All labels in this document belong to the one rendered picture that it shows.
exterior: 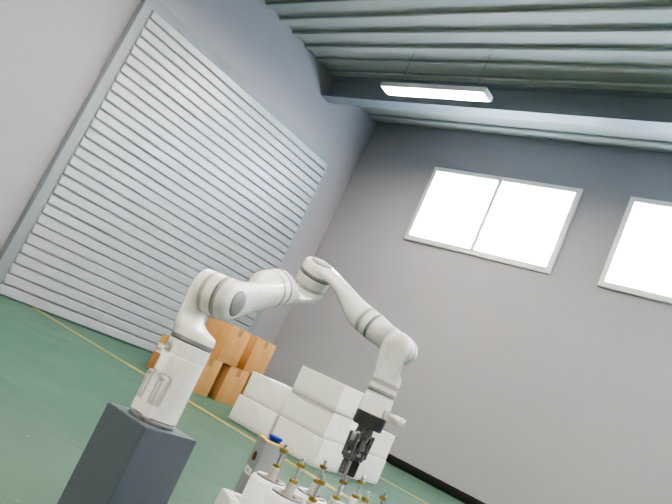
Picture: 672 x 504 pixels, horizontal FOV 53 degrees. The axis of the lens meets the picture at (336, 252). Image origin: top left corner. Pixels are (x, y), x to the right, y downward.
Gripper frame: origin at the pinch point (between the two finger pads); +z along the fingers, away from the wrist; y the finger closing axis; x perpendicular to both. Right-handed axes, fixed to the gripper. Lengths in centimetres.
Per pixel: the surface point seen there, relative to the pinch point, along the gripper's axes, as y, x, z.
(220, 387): -329, -223, 24
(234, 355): -328, -223, -4
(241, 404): -270, -169, 23
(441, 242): -576, -177, -216
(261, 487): 5.1, -16.0, 11.9
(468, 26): -370, -173, -365
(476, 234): -563, -139, -234
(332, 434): -258, -96, 12
